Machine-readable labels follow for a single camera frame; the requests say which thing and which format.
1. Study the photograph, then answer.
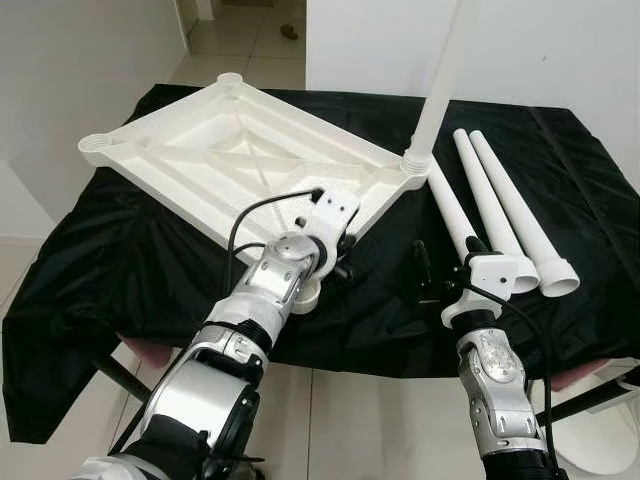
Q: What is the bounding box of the white plastic table top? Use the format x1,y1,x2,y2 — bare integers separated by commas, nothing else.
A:
78,72,438,314

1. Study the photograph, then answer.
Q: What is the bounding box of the black table cloth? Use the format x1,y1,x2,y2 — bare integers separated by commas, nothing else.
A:
0,85,640,446

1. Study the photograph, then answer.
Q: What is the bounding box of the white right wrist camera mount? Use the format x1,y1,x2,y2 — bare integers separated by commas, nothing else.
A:
445,252,538,326

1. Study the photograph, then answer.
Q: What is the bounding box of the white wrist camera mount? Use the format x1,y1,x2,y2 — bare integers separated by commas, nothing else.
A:
445,252,538,326
300,188,361,251

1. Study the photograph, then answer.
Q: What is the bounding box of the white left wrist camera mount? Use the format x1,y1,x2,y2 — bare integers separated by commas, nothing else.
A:
300,188,361,251

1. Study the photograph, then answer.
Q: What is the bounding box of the white door frame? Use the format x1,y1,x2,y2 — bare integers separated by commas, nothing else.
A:
178,0,201,31

